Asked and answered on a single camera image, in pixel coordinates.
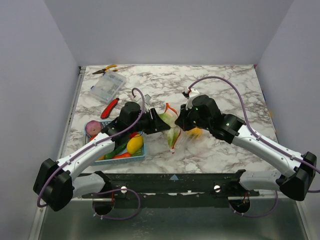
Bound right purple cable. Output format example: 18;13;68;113
183;75;320;218

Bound yellow handled pliers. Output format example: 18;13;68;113
92;64;119;75

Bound red apple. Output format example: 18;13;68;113
129;132;140;139

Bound blue plastic basket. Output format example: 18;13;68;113
83;120;146;166

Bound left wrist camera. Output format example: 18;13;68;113
144;94;152;112

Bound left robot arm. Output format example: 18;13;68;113
33;101;171;212

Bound yellow bell pepper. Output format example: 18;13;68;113
186;127;203;139

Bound yellow mango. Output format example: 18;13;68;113
126;135;144;155

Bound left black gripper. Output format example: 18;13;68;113
128;108;171;135

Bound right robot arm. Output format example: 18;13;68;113
175;94;317;201

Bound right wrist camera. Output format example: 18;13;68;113
182;88;200;108

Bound green chili pepper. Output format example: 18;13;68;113
104;143;127;160

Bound orange carrot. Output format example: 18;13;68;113
112;152;132;159

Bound green white cabbage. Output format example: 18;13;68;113
159;112;181;152

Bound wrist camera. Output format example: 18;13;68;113
182;88;200;108
144;94;152;112

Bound clear plastic screw box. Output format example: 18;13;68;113
89;71;127;104

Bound clear zip top bag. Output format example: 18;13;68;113
159;102;206;154

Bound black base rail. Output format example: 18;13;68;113
83;170;259;209

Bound red utility knife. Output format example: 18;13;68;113
100;97;120;120

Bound yellow lemon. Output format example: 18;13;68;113
97;156;105;161

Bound purple onion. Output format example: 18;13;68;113
84;120;103;137

